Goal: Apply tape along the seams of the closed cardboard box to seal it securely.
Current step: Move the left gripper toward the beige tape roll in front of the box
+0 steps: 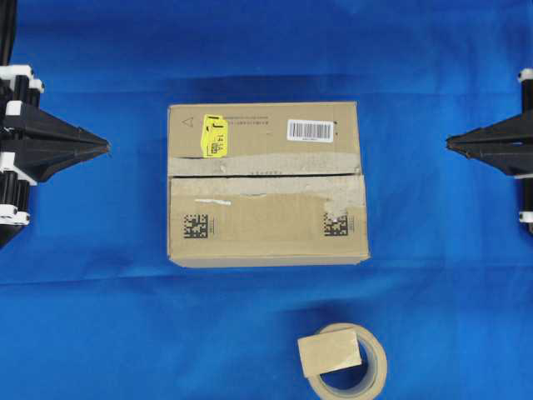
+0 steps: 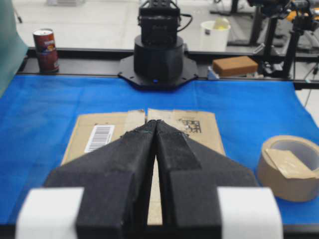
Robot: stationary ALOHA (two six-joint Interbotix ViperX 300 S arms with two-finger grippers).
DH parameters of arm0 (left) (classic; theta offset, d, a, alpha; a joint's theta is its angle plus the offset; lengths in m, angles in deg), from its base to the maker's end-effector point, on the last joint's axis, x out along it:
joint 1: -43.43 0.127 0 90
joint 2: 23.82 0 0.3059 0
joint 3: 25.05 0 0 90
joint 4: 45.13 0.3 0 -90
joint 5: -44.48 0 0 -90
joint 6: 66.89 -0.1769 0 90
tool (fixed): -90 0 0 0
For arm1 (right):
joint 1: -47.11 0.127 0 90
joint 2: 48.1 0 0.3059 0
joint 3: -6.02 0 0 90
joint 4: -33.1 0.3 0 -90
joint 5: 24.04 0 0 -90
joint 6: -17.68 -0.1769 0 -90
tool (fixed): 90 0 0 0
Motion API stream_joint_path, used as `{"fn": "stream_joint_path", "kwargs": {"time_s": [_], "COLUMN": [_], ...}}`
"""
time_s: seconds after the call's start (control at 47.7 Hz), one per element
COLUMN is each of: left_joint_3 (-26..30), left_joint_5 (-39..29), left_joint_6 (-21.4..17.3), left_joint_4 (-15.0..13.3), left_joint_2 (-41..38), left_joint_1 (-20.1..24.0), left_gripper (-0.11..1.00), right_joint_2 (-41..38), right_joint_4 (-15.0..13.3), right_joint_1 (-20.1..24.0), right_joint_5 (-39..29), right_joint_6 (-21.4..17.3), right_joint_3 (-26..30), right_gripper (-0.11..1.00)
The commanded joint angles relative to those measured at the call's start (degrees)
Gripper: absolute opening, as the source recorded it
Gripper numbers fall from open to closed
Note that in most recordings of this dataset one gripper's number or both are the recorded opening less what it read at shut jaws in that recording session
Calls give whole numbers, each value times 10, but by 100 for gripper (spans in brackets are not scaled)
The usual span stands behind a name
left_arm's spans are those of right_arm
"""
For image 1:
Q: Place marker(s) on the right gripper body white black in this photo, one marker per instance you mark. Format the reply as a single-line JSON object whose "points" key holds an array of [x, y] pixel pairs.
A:
{"points": [[525, 80]]}

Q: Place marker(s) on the cut beige tape piece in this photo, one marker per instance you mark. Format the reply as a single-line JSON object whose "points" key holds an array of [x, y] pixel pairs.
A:
{"points": [[328, 352]]}

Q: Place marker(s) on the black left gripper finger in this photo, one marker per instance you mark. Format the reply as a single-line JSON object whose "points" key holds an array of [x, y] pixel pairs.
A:
{"points": [[35, 123], [41, 160]]}

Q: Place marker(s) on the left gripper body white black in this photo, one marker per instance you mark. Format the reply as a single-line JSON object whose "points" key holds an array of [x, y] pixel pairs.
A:
{"points": [[19, 87]]}

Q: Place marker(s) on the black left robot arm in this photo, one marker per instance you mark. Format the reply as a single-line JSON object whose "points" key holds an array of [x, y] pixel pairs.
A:
{"points": [[8, 32]]}

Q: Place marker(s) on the blue table cloth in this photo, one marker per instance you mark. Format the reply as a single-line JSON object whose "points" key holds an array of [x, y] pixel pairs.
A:
{"points": [[91, 306]]}

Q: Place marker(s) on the beige tape roll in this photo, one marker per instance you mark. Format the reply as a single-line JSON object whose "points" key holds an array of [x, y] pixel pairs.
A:
{"points": [[373, 380]]}

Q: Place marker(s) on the brown cardboard box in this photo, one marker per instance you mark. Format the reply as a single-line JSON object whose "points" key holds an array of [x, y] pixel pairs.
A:
{"points": [[265, 185]]}

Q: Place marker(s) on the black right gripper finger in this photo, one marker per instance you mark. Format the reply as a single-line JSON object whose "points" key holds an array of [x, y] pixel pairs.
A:
{"points": [[512, 160], [517, 129]]}

